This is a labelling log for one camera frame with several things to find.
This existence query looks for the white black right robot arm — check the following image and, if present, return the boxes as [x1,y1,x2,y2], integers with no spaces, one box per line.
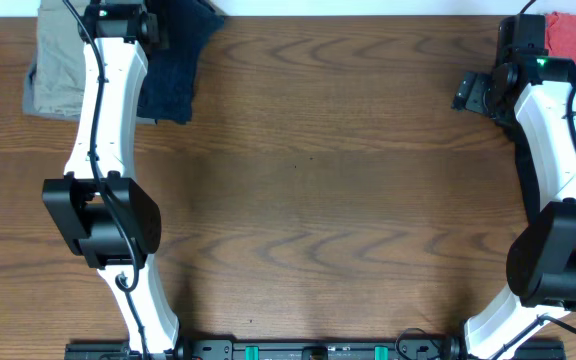
[443,45,576,359]

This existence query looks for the navy blue shorts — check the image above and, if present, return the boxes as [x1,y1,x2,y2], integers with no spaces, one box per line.
[137,0,224,124]

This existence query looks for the khaki folded shorts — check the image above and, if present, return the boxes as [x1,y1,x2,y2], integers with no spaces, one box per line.
[33,0,85,117]

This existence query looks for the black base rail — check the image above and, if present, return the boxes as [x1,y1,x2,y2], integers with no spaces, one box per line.
[64,335,567,360]

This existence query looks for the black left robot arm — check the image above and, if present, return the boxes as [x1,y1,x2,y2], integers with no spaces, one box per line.
[42,1,188,359]

